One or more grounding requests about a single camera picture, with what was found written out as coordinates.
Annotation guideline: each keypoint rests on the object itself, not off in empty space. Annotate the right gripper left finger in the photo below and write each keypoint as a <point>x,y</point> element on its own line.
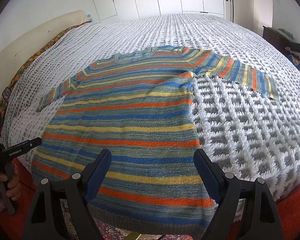
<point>45,218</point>

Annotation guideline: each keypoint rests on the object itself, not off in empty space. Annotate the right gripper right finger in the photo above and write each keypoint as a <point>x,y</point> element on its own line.
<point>260,219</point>

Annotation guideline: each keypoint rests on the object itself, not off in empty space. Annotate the striped knit t-shirt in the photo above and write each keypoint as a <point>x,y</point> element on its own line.
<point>137,106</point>

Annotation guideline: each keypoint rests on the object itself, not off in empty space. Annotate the pile of clothes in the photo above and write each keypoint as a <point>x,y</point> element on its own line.
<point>288,46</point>

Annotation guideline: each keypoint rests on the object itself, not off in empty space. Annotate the person's left hand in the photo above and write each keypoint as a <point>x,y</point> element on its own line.
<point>13,186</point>

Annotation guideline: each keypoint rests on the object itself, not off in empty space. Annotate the patterned purple rug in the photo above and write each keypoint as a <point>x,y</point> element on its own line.
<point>107,231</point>

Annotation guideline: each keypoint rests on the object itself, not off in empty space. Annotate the red blanket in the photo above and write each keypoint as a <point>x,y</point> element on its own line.
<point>288,208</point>

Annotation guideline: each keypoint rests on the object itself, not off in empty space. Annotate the orange floral bed sheet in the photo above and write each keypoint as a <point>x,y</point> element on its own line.
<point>28,63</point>

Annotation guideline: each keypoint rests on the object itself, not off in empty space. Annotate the white grey woven bedspread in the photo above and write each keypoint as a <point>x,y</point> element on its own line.
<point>242,130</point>

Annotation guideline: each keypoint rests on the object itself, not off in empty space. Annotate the cream padded headboard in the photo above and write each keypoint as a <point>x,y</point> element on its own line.
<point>17,53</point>

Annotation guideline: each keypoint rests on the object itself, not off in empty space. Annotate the dark wooden side cabinet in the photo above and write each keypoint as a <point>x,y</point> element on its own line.
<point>275,39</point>

